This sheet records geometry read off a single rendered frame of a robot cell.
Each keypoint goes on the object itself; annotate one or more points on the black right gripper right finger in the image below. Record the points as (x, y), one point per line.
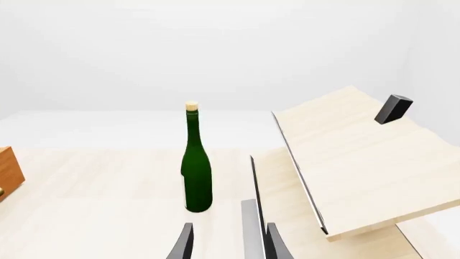
(277, 246)

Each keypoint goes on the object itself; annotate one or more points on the green glass wine bottle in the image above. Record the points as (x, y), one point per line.
(197, 172)

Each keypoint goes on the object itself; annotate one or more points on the black block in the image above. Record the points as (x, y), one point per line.
(392, 110)

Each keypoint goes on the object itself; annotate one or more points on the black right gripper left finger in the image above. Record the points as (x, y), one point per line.
(182, 246)

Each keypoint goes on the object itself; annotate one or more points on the pale wooden wine rack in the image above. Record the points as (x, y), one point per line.
(359, 167)

